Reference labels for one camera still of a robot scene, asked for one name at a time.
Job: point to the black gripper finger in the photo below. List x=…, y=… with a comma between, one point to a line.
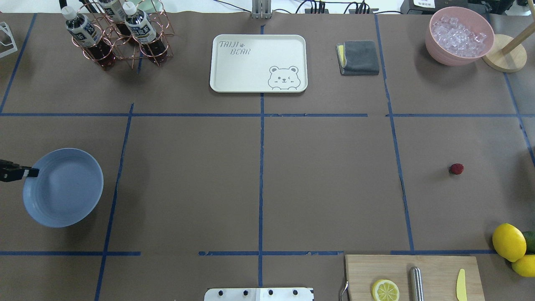
x=10, y=171

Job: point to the blue round plate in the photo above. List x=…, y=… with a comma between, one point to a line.
x=69, y=185

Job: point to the red strawberry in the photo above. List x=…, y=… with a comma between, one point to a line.
x=456, y=169

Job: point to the dark tea bottle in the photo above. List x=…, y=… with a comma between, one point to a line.
x=141, y=28
x=88, y=37
x=116, y=14

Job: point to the green bowl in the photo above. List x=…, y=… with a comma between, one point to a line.
x=150, y=6

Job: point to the cream bear tray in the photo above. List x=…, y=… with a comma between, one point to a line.
x=256, y=63

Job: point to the grey folded cloth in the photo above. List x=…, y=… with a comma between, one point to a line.
x=358, y=58

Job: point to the lemon half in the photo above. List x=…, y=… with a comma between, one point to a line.
x=385, y=290

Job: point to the wooden cutting board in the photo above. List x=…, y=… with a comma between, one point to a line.
x=439, y=275

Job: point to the yellow plastic knife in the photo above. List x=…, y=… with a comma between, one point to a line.
x=461, y=293

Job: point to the pink bowl with ice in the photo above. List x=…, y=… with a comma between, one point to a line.
x=457, y=36

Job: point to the whole yellow lemon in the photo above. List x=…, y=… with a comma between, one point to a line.
x=525, y=266
x=509, y=242

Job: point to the wooden stand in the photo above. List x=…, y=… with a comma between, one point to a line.
x=507, y=54

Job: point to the green lime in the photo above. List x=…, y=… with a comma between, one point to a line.
x=529, y=237

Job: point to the white wire cup rack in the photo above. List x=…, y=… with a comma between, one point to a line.
x=8, y=45

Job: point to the copper wire bottle rack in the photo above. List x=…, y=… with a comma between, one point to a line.
x=125, y=49

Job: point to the aluminium frame post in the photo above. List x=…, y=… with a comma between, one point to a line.
x=262, y=9

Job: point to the steel handled knife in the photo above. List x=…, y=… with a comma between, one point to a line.
x=416, y=282

